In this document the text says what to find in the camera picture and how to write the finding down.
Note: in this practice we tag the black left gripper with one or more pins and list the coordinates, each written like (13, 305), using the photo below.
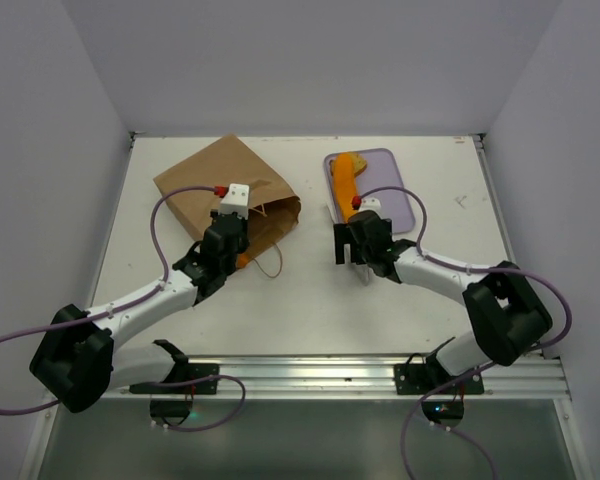
(244, 240)

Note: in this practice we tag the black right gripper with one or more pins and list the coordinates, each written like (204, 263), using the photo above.
(343, 242)

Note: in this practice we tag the steel kitchen tongs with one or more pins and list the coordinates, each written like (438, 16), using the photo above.
(345, 251)

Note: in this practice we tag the brown paper bag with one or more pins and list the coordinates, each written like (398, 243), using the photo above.
(274, 207)

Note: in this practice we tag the long orange bread loaf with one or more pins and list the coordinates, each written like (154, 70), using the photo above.
(344, 184)

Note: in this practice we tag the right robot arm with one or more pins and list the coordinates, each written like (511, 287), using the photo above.
(506, 315)

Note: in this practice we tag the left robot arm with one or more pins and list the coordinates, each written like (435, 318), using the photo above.
(80, 358)

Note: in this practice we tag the small orange bread roll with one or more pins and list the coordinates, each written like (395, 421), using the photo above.
(243, 260)

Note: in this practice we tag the lilac plastic tray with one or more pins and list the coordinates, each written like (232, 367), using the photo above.
(382, 170)

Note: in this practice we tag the toast slice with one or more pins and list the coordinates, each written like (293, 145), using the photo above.
(359, 163)

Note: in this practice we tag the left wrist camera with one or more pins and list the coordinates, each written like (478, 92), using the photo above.
(236, 201)

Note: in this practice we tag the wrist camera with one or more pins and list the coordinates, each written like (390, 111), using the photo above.
(368, 203)
(236, 201)

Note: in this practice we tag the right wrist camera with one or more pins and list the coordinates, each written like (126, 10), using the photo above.
(368, 203)

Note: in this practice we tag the aluminium mounting rail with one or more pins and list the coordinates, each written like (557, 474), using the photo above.
(378, 378)

